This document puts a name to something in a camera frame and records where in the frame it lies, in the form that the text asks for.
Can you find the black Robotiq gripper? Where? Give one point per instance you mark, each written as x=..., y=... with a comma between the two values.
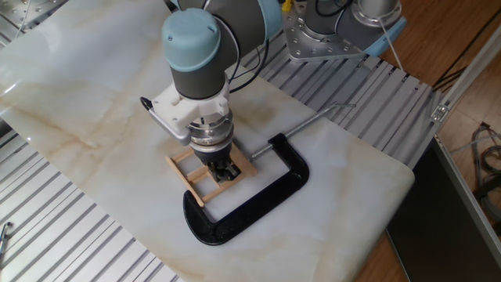
x=211, y=158

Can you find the thin wooden sliding sash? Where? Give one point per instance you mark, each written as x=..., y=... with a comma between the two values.
x=215, y=183

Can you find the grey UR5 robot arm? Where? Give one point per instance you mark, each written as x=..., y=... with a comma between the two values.
x=199, y=78

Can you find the black C-clamp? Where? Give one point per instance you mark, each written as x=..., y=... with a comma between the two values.
x=289, y=156

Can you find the white marble board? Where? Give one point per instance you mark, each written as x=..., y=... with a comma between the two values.
x=98, y=117

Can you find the yellow connector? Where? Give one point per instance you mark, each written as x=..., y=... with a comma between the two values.
x=287, y=5

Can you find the white zip tie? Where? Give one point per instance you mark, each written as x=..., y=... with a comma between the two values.
x=391, y=47

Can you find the black panel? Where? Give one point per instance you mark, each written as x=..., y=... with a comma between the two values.
x=438, y=235

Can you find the aluminium table leg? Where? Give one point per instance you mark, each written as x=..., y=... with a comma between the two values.
x=469, y=196

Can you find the silver perforated plate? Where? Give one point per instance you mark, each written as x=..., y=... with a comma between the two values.
x=23, y=9

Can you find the wooden window frame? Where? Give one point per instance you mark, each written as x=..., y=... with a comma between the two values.
x=184, y=181

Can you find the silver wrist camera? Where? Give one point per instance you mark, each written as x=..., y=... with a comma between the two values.
x=172, y=131

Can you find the white wrist mount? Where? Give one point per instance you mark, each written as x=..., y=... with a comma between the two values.
x=184, y=111

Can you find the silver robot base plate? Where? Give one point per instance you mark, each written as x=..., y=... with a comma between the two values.
x=309, y=47

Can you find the silver corner bracket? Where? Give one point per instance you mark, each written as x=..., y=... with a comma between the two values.
x=439, y=113

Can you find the aluminium frame beam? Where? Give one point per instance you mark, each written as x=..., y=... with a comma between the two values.
x=469, y=74

